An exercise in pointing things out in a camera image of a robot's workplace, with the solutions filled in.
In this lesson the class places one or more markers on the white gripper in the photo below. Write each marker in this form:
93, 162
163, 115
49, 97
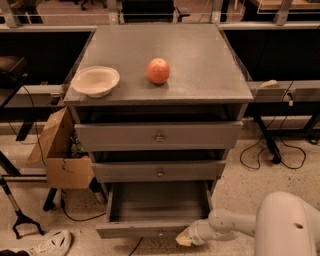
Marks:
196, 232

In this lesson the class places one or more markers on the grey bottom drawer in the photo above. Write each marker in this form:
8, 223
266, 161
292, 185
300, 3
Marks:
151, 209

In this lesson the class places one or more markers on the grey drawer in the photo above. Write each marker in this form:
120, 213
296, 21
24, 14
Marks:
151, 209
157, 171
158, 136

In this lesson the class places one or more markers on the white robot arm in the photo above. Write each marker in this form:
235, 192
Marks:
284, 225

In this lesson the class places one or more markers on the grey middle drawer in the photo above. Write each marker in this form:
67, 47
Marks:
157, 171

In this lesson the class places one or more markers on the grey drawer cabinet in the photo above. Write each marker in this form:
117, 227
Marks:
205, 84

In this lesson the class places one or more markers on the grey top drawer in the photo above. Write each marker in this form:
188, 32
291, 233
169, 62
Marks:
158, 136

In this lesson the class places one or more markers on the white sneaker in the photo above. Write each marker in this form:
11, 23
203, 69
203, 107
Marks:
58, 245

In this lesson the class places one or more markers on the brown cardboard box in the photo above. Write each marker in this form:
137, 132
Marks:
54, 149

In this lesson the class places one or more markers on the black grabber tool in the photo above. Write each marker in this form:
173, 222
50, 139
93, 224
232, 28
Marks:
21, 217

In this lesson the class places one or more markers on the red apple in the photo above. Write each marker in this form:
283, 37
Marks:
158, 71

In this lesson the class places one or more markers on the white paper bowl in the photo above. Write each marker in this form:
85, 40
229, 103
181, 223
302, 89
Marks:
96, 81

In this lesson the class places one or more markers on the yellow foam piece on rail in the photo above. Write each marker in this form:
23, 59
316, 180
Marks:
269, 83

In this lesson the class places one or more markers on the grey metal rail right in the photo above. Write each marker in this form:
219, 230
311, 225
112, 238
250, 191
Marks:
284, 91

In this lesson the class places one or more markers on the grey metal rail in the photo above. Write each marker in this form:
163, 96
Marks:
36, 96
284, 91

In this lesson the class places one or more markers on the grey metal rail left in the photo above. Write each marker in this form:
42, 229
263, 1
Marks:
36, 96

